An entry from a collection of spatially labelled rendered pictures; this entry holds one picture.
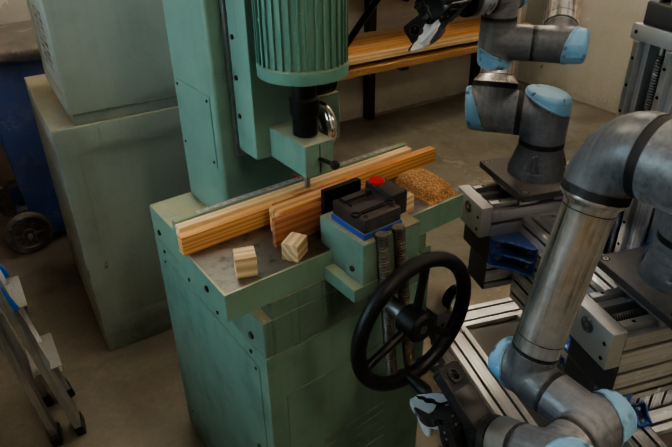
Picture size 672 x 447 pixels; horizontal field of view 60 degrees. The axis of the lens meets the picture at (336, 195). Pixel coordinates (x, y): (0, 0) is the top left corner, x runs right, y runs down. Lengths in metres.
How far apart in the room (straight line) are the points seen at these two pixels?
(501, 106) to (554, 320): 0.75
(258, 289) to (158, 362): 1.25
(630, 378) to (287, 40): 0.94
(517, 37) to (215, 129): 0.67
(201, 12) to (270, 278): 0.54
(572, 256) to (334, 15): 0.56
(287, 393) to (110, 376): 1.11
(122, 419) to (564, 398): 1.51
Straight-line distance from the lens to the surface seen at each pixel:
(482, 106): 1.56
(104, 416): 2.16
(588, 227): 0.89
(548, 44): 1.30
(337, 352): 1.30
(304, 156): 1.15
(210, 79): 1.27
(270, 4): 1.05
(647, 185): 0.82
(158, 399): 2.16
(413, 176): 1.34
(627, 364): 1.32
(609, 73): 4.66
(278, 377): 1.23
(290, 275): 1.10
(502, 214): 1.60
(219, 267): 1.11
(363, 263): 1.06
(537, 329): 0.95
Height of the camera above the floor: 1.53
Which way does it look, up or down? 29 degrees down
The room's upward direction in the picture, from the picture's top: 1 degrees counter-clockwise
